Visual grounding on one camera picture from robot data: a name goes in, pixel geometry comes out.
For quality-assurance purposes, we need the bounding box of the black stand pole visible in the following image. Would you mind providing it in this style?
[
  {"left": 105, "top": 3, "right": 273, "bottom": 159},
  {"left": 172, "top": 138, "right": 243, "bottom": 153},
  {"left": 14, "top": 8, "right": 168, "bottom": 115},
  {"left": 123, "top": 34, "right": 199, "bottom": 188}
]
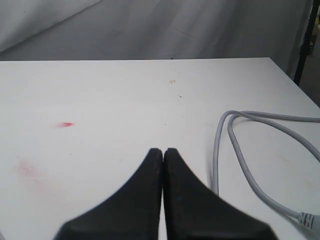
[{"left": 293, "top": 0, "right": 320, "bottom": 86}]

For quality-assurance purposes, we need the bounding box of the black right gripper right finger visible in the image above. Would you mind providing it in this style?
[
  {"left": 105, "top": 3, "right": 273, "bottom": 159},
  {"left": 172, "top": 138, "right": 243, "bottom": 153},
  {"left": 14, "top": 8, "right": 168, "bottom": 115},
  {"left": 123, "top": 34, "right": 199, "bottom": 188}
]
[{"left": 163, "top": 148, "right": 277, "bottom": 240}]

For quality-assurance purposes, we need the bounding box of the grey backdrop cloth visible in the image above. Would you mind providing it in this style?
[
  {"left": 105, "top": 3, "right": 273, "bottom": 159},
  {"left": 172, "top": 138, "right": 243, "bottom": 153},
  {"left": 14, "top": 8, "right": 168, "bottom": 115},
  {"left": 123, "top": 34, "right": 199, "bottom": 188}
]
[{"left": 0, "top": 0, "right": 311, "bottom": 64}]

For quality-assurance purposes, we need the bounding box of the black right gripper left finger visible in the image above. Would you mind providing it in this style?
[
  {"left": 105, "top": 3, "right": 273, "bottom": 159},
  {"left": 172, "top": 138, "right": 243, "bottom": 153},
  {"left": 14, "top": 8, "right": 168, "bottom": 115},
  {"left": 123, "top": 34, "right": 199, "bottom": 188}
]
[{"left": 55, "top": 148, "right": 163, "bottom": 240}]

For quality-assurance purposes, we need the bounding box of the grey power cable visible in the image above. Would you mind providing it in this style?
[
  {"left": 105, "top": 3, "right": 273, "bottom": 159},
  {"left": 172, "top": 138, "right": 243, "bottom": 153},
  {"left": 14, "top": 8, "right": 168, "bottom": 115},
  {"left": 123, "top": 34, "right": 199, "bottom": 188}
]
[{"left": 212, "top": 110, "right": 320, "bottom": 230}]

